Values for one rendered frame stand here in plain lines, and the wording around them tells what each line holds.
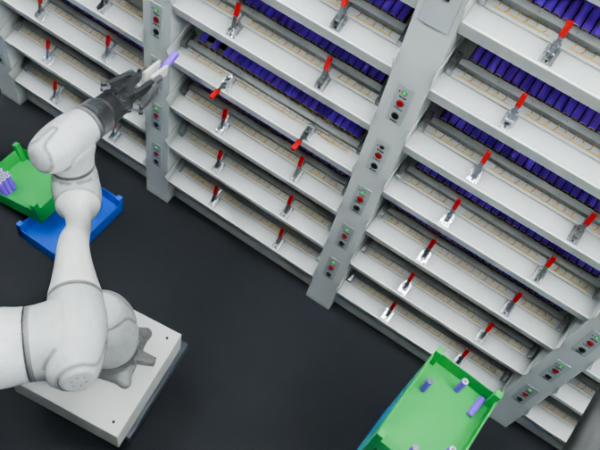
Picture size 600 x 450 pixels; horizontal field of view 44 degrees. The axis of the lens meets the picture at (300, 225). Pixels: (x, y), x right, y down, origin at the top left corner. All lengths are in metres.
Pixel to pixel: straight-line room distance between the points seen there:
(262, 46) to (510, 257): 0.82
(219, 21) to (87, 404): 1.06
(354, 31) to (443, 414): 0.99
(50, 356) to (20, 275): 1.31
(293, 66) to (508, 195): 0.61
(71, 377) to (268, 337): 1.27
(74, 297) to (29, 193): 1.38
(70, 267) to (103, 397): 0.73
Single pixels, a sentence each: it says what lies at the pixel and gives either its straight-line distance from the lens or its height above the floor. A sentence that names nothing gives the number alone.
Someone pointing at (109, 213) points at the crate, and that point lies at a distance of 2.62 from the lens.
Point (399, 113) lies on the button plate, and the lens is 1.73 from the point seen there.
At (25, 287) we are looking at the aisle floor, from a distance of 2.58.
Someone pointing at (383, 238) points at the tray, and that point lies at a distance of 2.10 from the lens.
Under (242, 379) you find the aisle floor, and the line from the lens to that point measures 2.42.
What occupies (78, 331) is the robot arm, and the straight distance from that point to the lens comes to 1.31.
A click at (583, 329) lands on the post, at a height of 0.69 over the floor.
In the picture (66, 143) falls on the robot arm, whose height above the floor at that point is 0.93.
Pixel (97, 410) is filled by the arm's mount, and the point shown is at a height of 0.30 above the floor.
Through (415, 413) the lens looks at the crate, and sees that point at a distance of 1.97.
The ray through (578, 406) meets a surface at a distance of 2.33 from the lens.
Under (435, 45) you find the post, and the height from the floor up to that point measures 1.24.
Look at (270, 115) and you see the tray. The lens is 2.02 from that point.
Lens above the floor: 2.26
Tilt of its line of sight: 57 degrees down
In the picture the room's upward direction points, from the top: 17 degrees clockwise
